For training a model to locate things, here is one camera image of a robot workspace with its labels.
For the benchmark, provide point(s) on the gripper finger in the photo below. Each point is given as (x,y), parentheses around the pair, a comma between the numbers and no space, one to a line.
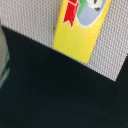
(4,58)

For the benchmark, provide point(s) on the white woven placemat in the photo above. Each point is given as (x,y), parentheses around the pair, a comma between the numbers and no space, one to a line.
(37,19)

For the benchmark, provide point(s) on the yellow butter box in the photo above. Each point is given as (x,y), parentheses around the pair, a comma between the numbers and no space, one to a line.
(78,26)

